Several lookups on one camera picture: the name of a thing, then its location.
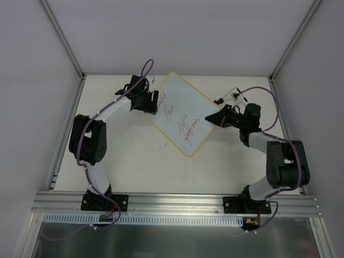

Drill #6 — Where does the yellow framed whiteboard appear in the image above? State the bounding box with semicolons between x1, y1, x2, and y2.
147;72;220;157

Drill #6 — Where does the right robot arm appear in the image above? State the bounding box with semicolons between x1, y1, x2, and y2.
205;103;310;214

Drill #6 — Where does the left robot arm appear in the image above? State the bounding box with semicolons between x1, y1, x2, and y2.
68;75;159;211

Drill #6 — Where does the wire whiteboard stand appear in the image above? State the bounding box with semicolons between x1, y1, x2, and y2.
213;87;248;108

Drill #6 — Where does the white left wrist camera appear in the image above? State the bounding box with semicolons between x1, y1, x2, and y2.
146;76;155;85

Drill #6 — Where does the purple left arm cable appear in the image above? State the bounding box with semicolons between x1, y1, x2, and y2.
40;59;155;241

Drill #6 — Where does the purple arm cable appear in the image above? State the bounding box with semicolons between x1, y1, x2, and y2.
231;86;309;234
40;59;155;241

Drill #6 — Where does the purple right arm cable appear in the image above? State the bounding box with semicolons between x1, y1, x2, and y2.
231;86;309;234

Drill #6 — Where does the left aluminium corner post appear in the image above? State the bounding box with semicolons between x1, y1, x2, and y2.
40;0;86;79

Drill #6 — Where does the aluminium corner post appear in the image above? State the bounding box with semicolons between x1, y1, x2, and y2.
269;0;323;82
40;0;86;79

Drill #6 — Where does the aluminium mounting rail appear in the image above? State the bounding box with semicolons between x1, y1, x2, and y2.
31;191;323;218

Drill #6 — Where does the white slotted cable duct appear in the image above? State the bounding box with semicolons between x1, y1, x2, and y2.
42;213;243;227

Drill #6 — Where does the right aluminium corner post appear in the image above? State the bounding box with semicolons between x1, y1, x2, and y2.
269;0;323;82

